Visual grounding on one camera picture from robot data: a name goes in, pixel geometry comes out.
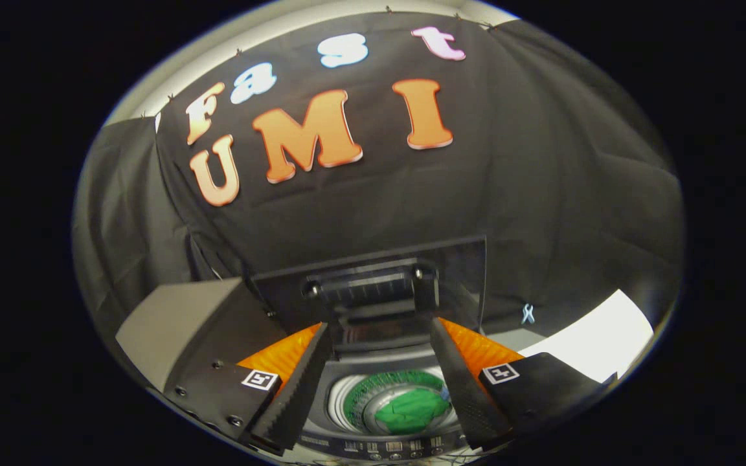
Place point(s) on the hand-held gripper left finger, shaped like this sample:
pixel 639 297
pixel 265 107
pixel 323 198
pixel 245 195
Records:
pixel 302 388

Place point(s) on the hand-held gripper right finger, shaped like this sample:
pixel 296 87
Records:
pixel 463 388

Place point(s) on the grey washing machine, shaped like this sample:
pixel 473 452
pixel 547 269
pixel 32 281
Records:
pixel 379 359

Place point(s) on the pale blue ribbon loop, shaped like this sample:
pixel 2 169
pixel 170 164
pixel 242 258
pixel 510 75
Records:
pixel 528 314

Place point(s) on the green polo shirt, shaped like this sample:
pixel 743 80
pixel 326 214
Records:
pixel 412 411

